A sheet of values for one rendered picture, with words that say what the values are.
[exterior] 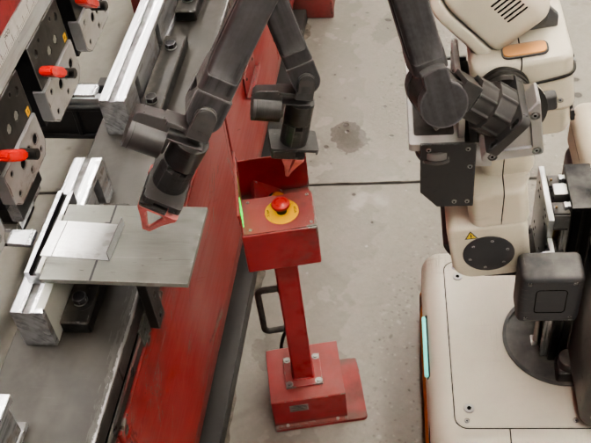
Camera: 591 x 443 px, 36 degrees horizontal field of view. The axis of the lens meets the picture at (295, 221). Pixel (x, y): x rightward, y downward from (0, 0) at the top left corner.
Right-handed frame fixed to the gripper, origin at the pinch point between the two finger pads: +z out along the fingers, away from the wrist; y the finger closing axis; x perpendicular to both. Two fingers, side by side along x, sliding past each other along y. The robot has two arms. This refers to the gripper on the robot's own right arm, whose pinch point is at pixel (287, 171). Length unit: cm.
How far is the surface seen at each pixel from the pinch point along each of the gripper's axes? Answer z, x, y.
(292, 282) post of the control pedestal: 27.6, 7.9, -4.3
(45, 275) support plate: -9, 38, 48
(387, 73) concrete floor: 67, -131, -64
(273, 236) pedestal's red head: 4.5, 15.0, 3.9
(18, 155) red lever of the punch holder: -38, 40, 50
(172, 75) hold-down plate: -4.3, -26.9, 24.2
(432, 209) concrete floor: 67, -57, -64
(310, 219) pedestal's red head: 1.2, 13.2, -3.5
